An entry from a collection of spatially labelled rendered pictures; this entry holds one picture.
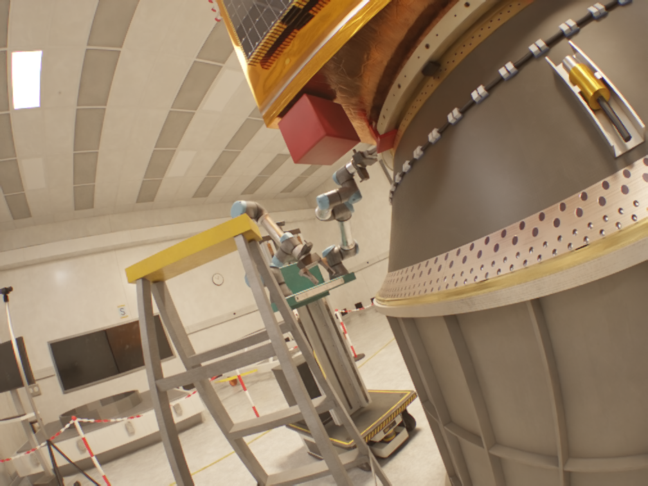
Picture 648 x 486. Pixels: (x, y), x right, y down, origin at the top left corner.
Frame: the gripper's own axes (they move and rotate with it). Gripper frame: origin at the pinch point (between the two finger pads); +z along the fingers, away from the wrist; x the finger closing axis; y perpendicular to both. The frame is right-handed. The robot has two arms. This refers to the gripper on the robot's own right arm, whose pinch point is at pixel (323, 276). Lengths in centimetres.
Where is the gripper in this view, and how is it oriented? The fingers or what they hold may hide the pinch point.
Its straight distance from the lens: 150.8
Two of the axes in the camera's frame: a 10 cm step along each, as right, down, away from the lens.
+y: -3.9, 7.0, 6.0
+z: 6.8, 6.6, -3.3
